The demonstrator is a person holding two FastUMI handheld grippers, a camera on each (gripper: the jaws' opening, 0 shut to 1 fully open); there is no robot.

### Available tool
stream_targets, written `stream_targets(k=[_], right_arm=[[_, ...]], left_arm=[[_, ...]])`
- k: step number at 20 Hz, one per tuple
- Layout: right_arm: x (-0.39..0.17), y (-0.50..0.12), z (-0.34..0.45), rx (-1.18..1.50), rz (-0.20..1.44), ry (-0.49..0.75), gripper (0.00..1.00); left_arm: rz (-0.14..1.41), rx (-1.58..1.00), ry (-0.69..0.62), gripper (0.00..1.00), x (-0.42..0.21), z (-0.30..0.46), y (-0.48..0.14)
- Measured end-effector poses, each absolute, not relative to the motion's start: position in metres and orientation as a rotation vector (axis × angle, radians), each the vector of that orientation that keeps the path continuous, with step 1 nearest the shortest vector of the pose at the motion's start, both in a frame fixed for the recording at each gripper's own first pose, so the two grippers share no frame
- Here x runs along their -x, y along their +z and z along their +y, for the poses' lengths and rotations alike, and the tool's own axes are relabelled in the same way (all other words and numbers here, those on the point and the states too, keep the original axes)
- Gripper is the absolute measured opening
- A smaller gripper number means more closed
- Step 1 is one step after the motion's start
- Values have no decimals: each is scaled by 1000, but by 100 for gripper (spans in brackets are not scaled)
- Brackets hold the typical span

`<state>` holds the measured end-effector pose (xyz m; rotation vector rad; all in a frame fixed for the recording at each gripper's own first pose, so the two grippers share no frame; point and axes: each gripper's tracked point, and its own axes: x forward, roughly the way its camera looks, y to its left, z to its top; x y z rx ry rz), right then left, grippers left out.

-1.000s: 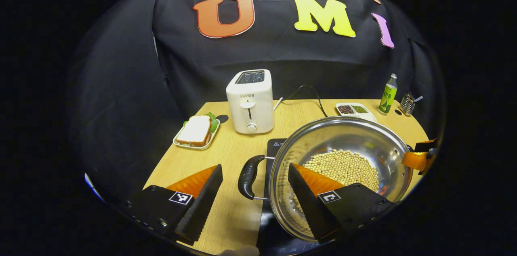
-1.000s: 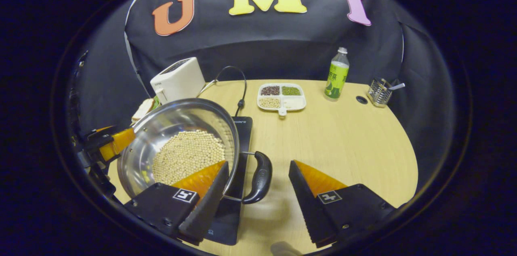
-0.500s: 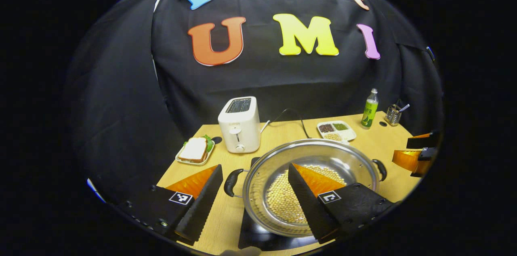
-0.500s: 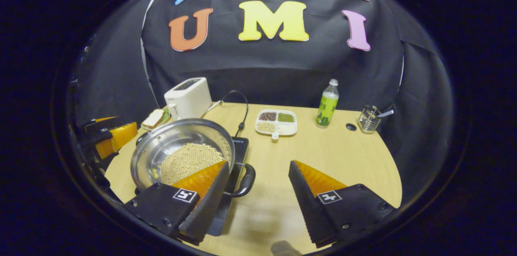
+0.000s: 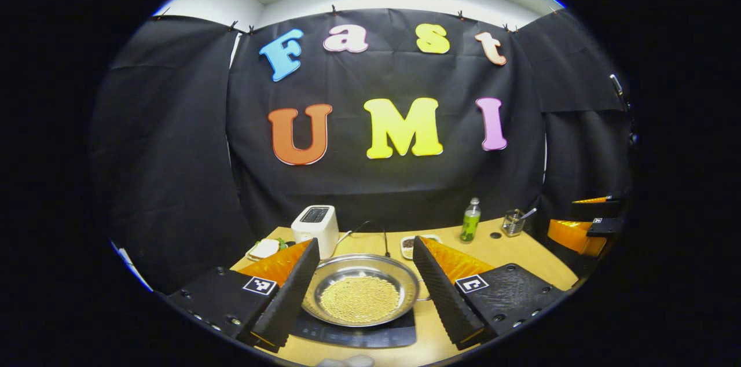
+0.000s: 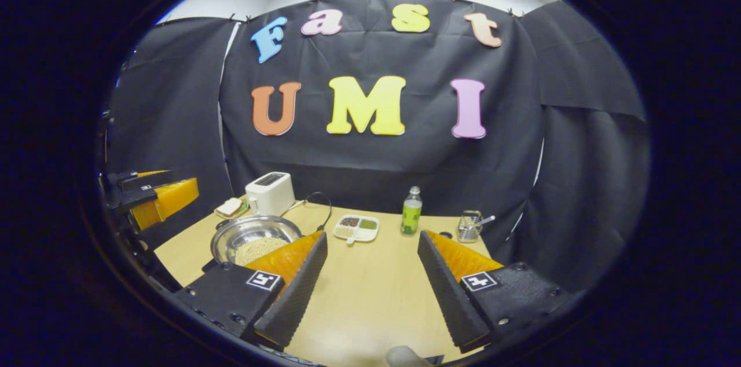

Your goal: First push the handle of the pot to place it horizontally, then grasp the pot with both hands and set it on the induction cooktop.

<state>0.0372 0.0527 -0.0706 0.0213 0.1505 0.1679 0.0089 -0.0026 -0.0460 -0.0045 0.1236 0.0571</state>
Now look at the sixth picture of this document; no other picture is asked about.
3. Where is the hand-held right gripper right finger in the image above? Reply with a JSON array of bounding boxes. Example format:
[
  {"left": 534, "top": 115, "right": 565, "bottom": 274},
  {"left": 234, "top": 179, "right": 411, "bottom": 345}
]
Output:
[{"left": 417, "top": 230, "right": 571, "bottom": 354}]

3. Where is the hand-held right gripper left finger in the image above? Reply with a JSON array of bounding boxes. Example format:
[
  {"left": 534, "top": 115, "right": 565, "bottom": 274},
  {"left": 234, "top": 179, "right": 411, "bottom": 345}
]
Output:
[{"left": 174, "top": 231, "right": 329, "bottom": 351}]

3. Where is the stainless steel pot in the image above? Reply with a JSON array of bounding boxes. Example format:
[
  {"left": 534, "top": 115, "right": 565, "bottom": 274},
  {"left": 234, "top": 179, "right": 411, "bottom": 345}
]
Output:
[{"left": 210, "top": 215, "right": 303, "bottom": 268}]

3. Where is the pile of soybeans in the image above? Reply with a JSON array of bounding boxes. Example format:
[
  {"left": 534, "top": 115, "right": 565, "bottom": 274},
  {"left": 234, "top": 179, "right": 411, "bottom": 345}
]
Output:
[{"left": 234, "top": 237, "right": 290, "bottom": 266}]

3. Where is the small green plate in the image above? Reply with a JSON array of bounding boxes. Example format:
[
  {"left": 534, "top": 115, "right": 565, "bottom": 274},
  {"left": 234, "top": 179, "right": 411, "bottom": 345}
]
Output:
[{"left": 214, "top": 196, "right": 251, "bottom": 221}]

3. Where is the green label drink bottle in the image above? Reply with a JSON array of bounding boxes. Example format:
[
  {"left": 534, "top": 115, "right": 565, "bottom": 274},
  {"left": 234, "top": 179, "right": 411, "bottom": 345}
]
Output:
[{"left": 401, "top": 186, "right": 423, "bottom": 237}]

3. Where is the white divided dish with beans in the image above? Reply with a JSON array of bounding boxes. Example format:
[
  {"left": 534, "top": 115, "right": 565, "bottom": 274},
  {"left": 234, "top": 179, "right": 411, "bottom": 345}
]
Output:
[{"left": 333, "top": 214, "right": 380, "bottom": 245}]

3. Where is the white toaster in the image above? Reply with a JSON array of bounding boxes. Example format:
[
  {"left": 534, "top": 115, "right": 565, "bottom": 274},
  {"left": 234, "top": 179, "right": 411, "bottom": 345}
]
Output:
[{"left": 245, "top": 172, "right": 296, "bottom": 217}]

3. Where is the wire utensil holder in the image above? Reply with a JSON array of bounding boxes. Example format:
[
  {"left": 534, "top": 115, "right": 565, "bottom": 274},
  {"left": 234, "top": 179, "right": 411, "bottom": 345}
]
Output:
[{"left": 457, "top": 210, "right": 484, "bottom": 243}]

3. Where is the black power cable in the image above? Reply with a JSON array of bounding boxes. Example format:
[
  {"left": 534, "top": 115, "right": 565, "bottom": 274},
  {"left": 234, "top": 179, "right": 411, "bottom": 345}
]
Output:
[{"left": 304, "top": 192, "right": 333, "bottom": 234}]

